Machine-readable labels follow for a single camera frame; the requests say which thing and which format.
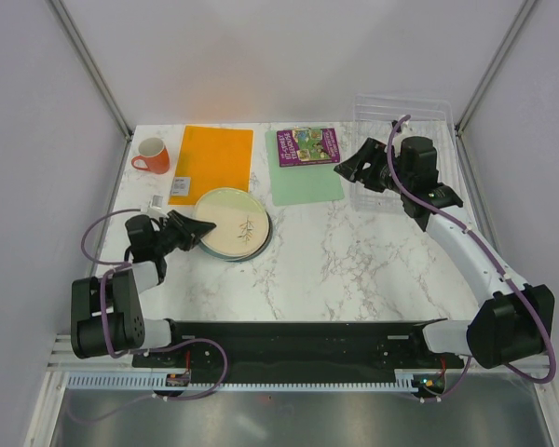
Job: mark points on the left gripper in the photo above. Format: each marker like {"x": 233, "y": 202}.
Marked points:
{"x": 190, "y": 230}

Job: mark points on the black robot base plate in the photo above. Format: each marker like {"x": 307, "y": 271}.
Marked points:
{"x": 299, "y": 352}

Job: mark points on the cream and green plate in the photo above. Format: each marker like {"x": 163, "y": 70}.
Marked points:
{"x": 229, "y": 196}

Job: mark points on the orange cutting mat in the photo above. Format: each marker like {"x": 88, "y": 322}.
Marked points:
{"x": 211, "y": 158}

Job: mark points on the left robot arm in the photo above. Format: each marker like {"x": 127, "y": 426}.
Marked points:
{"x": 106, "y": 313}

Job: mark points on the white slotted cable duct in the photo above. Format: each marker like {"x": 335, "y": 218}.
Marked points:
{"x": 164, "y": 382}

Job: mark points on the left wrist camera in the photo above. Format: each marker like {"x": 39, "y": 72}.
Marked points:
{"x": 154, "y": 209}

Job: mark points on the cream and blue plate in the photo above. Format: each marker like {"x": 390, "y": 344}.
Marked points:
{"x": 240, "y": 229}

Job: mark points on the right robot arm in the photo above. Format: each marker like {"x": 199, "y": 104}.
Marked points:
{"x": 514, "y": 320}

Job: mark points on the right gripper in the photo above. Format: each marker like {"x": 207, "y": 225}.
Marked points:
{"x": 372, "y": 151}

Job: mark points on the dark red rimmed plate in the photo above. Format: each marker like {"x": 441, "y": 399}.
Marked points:
{"x": 242, "y": 259}

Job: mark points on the orange mug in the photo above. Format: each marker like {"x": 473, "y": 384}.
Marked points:
{"x": 152, "y": 156}

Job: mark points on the green cutting mat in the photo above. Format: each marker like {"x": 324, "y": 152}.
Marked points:
{"x": 300, "y": 185}

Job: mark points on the purple children's book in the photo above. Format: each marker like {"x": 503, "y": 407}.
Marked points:
{"x": 299, "y": 147}

